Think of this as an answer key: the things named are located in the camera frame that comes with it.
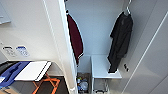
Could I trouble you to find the maroon garment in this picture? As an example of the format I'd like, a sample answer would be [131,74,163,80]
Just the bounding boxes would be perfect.
[66,13,85,66]

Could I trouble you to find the white wardrobe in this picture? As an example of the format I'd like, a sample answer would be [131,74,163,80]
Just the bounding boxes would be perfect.
[62,0,158,94]

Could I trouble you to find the white inner drawer unit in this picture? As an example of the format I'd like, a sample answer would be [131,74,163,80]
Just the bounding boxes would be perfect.
[90,54,123,94]

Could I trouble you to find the black garment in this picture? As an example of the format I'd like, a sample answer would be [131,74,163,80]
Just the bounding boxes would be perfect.
[106,11,135,75]

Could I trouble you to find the box of small bottles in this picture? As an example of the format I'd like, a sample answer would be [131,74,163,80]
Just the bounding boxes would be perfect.
[75,72,92,94]

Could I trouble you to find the small dark wardrobe hinge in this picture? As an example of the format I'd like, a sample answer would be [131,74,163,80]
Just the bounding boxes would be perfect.
[122,62,130,72]

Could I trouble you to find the white bin lid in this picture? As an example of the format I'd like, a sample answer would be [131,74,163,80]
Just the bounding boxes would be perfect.
[14,60,53,82]

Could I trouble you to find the white clothes hanger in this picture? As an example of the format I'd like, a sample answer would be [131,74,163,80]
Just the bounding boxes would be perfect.
[122,0,133,16]

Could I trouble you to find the orange floor frame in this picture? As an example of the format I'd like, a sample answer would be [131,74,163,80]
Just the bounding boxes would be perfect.
[32,73,62,94]

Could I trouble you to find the white wall board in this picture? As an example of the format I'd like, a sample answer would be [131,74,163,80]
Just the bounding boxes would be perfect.
[0,3,11,25]

